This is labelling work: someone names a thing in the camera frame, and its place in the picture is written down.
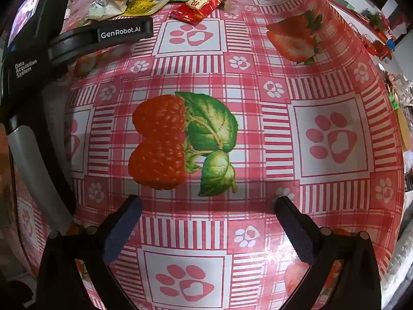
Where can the pile of assorted packets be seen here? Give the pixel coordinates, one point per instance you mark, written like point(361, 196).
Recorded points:
point(401, 103)

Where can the white snack packet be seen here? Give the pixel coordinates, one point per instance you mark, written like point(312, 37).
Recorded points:
point(109, 5)

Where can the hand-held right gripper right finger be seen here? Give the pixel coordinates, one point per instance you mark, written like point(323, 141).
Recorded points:
point(298, 232)

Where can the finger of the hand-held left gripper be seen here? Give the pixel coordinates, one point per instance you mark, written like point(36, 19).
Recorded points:
point(122, 32)

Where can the red packet with cream label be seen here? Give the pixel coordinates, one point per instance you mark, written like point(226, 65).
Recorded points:
point(196, 9)

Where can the cluttered shelf of goods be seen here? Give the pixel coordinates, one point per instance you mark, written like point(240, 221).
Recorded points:
point(380, 35)

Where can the pink checked fruit-print tablecloth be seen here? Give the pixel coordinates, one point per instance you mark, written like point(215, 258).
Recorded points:
point(245, 155)

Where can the yellow snack packet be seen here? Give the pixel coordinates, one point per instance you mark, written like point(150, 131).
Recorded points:
point(148, 5)

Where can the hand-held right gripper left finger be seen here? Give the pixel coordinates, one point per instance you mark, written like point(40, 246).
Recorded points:
point(121, 232)

